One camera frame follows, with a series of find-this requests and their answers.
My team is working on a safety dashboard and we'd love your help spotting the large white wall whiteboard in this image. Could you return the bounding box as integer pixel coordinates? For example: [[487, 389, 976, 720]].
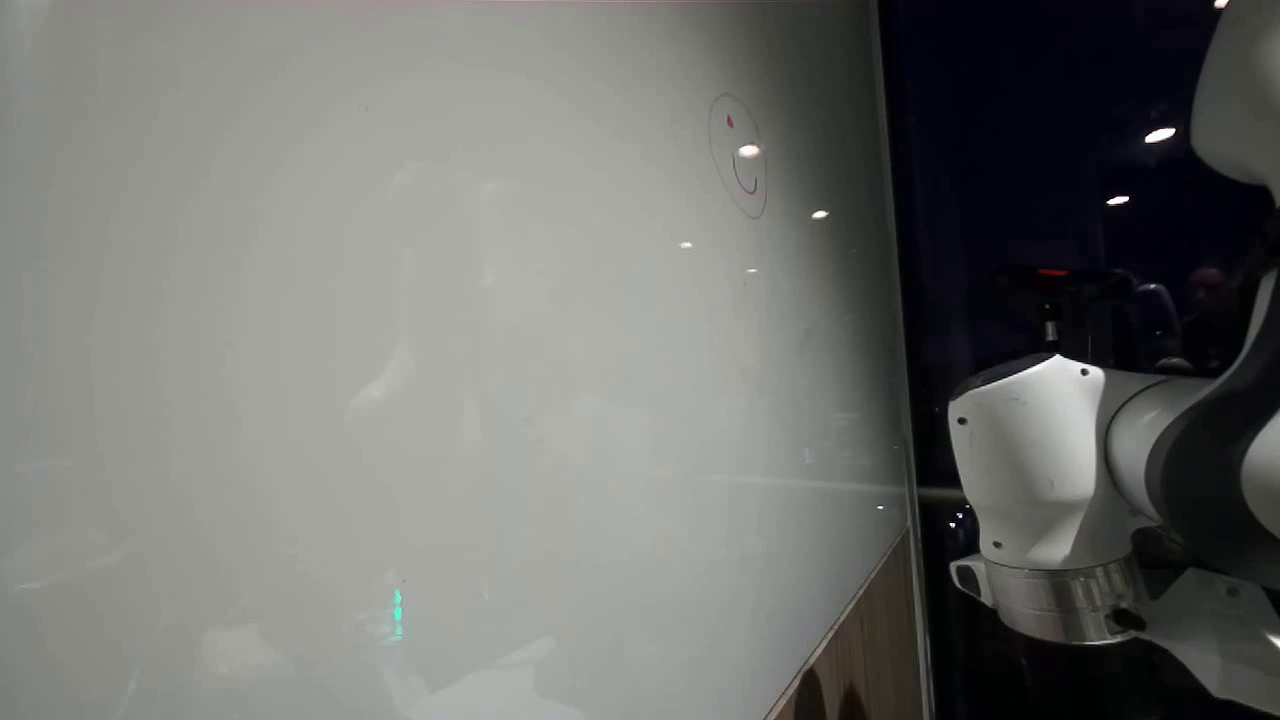
[[0, 0, 927, 720]]

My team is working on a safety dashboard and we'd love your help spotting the wooden wall panel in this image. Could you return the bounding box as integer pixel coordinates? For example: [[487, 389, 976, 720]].
[[775, 533, 935, 720]]

